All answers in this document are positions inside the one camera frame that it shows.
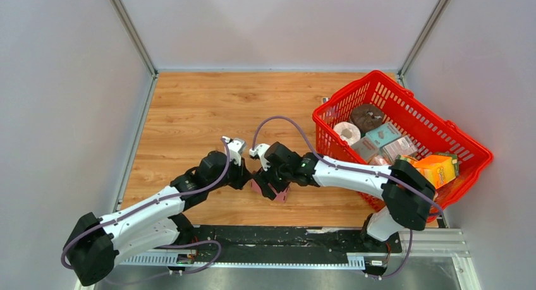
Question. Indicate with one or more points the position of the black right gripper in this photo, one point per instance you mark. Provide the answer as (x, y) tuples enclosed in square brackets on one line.
[(263, 179)]

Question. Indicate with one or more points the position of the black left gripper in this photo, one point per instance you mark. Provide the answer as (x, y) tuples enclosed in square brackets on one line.
[(243, 175)]

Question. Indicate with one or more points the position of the pink paper box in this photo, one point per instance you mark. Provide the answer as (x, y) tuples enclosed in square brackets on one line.
[(276, 193)]

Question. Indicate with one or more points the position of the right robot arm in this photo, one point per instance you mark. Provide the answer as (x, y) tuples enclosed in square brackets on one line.
[(406, 193)]

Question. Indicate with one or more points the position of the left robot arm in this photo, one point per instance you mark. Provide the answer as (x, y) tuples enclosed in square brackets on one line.
[(96, 245)]

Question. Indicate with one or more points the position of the grey pink small box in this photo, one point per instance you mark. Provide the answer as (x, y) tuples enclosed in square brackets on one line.
[(365, 148)]

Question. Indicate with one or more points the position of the teal small box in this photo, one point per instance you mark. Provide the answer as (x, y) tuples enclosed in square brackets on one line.
[(383, 135)]

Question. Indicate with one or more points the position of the pink white small box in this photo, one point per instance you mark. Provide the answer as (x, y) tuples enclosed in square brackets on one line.
[(401, 146)]

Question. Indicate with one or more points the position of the white tissue roll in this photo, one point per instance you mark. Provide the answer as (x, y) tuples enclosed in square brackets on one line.
[(348, 132)]

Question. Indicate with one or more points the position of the pink white round pack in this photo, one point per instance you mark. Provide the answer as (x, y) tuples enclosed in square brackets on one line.
[(379, 160)]

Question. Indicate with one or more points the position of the brown round cookie pack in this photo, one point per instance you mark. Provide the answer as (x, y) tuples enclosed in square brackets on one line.
[(366, 117)]

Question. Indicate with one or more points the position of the orange yellow sponge pack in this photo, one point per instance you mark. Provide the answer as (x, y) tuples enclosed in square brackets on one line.
[(439, 168)]

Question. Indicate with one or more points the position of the red plastic basket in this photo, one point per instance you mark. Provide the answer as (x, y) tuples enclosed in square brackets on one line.
[(429, 132)]

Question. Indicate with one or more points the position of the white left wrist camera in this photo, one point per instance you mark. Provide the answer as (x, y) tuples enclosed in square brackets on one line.
[(236, 147)]

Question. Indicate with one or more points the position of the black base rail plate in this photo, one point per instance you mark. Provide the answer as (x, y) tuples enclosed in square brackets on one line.
[(284, 245)]

